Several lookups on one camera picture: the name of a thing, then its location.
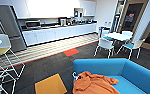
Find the white hanger with orange hoodie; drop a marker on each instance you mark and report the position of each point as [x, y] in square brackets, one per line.
[75, 75]

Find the orange hoodie with white print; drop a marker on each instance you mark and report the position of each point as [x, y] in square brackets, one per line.
[94, 85]

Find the white kitchen counter cabinets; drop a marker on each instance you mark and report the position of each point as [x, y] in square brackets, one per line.
[57, 35]

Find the black coffee machine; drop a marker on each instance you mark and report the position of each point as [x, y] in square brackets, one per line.
[62, 21]

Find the white chair with blue seat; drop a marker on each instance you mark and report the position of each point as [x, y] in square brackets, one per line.
[132, 46]
[126, 32]
[106, 37]

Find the white square table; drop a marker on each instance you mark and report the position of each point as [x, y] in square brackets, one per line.
[117, 36]

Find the black microwave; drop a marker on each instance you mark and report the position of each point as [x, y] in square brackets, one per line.
[33, 24]

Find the blue sofa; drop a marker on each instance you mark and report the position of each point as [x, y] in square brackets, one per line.
[134, 70]

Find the stainless steel fridge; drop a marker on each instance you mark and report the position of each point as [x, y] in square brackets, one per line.
[7, 26]

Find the white bar chair yellow seat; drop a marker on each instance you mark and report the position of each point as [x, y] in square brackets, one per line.
[1, 50]

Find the dark wall mounted appliance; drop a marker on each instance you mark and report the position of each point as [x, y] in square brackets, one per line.
[78, 12]

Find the white wall cabinets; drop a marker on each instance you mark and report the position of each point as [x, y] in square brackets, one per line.
[57, 8]

